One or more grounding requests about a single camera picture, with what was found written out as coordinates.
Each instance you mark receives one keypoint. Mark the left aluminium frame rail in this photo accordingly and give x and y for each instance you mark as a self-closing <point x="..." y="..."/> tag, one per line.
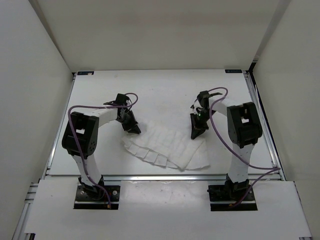
<point x="20" y="229"/>

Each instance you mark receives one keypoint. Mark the right blue corner label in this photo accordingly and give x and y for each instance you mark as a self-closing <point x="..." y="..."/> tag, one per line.
<point x="233" y="71"/>

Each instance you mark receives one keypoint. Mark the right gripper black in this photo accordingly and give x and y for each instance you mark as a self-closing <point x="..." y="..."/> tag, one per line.
<point x="197" y="129"/>

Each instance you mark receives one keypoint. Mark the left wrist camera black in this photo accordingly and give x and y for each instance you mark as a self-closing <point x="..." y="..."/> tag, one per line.
<point x="121" y="100"/>

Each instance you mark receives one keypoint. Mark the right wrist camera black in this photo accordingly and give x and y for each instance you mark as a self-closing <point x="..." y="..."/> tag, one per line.
<point x="203" y="98"/>

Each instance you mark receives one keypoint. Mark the white pleated skirt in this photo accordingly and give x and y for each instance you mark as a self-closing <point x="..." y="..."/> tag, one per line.
<point x="168" y="146"/>

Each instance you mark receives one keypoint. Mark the left blue corner label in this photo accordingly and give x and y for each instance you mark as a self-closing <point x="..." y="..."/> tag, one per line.
<point x="85" y="73"/>

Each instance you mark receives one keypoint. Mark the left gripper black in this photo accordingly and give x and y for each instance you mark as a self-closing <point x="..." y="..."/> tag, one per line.
<point x="133" y="127"/>

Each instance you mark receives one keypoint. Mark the blue corner label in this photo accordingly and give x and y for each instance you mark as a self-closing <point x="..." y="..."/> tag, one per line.
<point x="233" y="71"/>
<point x="85" y="73"/>

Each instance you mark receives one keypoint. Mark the white front cover board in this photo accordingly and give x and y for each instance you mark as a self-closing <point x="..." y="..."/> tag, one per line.
<point x="166" y="210"/>

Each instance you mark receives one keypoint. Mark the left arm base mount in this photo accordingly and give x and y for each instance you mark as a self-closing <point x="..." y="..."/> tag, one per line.
<point x="86" y="199"/>

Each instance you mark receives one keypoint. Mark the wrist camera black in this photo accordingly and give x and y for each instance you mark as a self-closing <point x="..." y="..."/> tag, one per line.
<point x="121" y="100"/>
<point x="203" y="98"/>

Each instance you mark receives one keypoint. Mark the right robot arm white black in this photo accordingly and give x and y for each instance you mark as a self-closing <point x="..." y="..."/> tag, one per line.
<point x="244" y="130"/>

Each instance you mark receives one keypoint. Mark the front aluminium rail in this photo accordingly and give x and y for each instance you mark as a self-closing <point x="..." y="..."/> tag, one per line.
<point x="188" y="177"/>

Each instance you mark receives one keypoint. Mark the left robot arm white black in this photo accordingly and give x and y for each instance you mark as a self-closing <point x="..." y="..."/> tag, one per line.
<point x="80" y="139"/>

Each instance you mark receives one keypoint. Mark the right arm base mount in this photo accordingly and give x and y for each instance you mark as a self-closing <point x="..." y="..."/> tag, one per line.
<point x="232" y="196"/>

